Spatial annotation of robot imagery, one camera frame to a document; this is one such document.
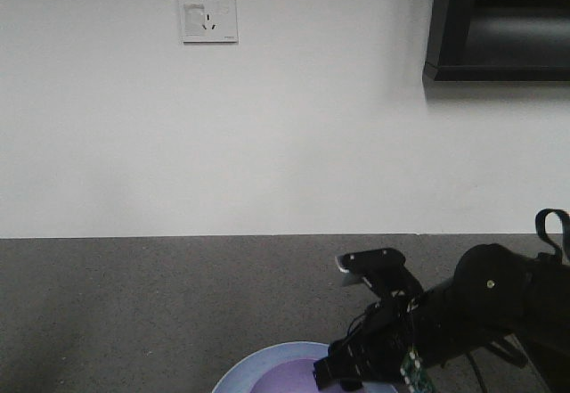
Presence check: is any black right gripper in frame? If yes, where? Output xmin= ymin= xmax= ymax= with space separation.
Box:
xmin=313 ymin=296 xmax=435 ymax=389

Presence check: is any purple bowl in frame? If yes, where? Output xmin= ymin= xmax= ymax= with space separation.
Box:
xmin=252 ymin=357 xmax=400 ymax=393

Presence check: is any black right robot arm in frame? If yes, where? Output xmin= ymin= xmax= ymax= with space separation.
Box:
xmin=313 ymin=239 xmax=569 ymax=392

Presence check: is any light blue plate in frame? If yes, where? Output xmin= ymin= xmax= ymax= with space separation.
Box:
xmin=210 ymin=341 xmax=400 ymax=393

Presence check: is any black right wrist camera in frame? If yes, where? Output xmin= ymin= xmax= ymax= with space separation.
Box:
xmin=336 ymin=248 xmax=424 ymax=299

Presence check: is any white wall socket plate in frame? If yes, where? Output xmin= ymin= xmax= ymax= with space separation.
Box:
xmin=177 ymin=0 xmax=239 ymax=44

